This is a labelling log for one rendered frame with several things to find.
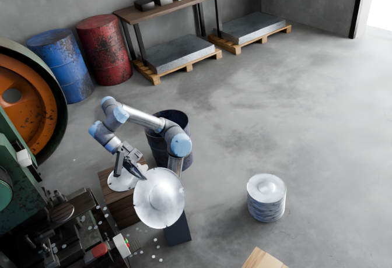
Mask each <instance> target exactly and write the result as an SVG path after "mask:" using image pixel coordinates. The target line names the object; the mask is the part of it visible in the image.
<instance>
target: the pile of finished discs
mask: <svg viewBox="0 0 392 268"><path fill-rule="evenodd" d="M113 172H114V171H113ZM113 172H112V173H111V174H110V175H109V177H108V181H107V183H108V186H109V188H110V189H112V190H113V191H116V192H125V191H128V190H129V189H128V188H129V187H131V189H132V188H134V187H135V185H136V183H137V181H138V180H139V178H137V177H135V176H134V175H132V174H131V173H129V172H128V171H127V170H126V169H125V168H124V167H123V168H122V173H121V175H120V176H119V177H118V178H116V177H113V174H114V173H113ZM109 183H111V185H109Z"/></svg>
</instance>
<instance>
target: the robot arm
mask: <svg viewBox="0 0 392 268"><path fill-rule="evenodd" d="M101 108H102V110H103V111H104V113H105V115H106V118H105V119H104V120H103V121H102V122H100V121H96V122H95V123H94V124H93V125H92V126H91V127H90V128H89V130H88V132H89V133H90V134H91V135H92V136H93V138H94V139H96V140H97V141H98V142H99V143H100V144H101V145H102V146H103V147H104V148H105V149H106V150H107V151H109V152H110V153H112V155H114V154H115V153H117V157H116V161H115V167H114V172H113V173H114V174H113V177H116V178H118V177H119V176H120V175H121V173H122V167H124V168H125V169H126V170H127V171H128V172H129V173H131V174H132V175H134V176H135V177H137V178H140V177H142V178H143V179H145V180H148V177H147V176H146V175H145V173H146V171H147V169H148V166H147V165H146V164H145V165H140V164H139V163H136V162H138V160H139V159H140V158H141V157H142V155H143V154H141V153H140V152H139V151H138V150H137V149H136V148H133V147H131V146H130V145H129V144H128V143H127V142H126V141H124V142H123V143H121V140H120V139H119V138H117V137H116V136H115V135H114V134H113V133H114V132H115V131H116V130H117V129H118V128H119V127H120V126H121V125H122V124H123V123H124V122H125V121H130V122H132V123H135V124H138V125H140V126H144V127H146V128H149V129H152V130H154V131H155V133H158V134H160V135H161V136H162V137H163V138H164V139H165V141H166V142H167V154H168V155H169V160H168V166H167V169H168V170H171V171H173V172H174V173H175V174H176V175H177V176H178V177H179V178H181V171H182V166H183V159H184V157H185V156H186V155H187V154H188V152H190V150H191V148H192V143H191V140H190V138H189V137H188V136H187V135H186V133H185V132H184V131H183V130H182V128H181V127H180V126H179V125H178V124H176V123H174V122H172V121H170V120H168V119H165V118H162V117H160V118H158V117H155V116H153V115H150V114H147V113H145V112H142V111H140V110H137V109H134V108H132V107H129V106H127V105H125V104H121V103H119V102H117V101H116V100H115V99H114V98H112V97H110V96H107V97H105V98H103V99H102V101H101ZM138 152H139V153H138Z"/></svg>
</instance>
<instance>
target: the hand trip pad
mask: <svg viewBox="0 0 392 268"><path fill-rule="evenodd" d="M106 252H107V247H106V244H105V243H100V244H99V245H97V246H95V247H94V248H93V249H92V254H93V256H94V258H99V257H100V256H102V255H104V254H105V253H106Z"/></svg>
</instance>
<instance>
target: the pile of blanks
mask: <svg viewBox="0 0 392 268"><path fill-rule="evenodd" d="M284 194H285V195H284V196H283V198H282V199H281V200H279V201H277V202H275V203H261V202H258V201H256V200H254V199H253V198H252V197H251V196H250V195H249V193H248V191H247V204H248V210H249V212H250V214H251V215H252V216H253V217H254V218H255V219H256V220H258V221H262V222H265V223H270V222H273V221H277V220H278V219H279V218H281V217H282V215H283V213H284V210H285V198H286V193H284Z"/></svg>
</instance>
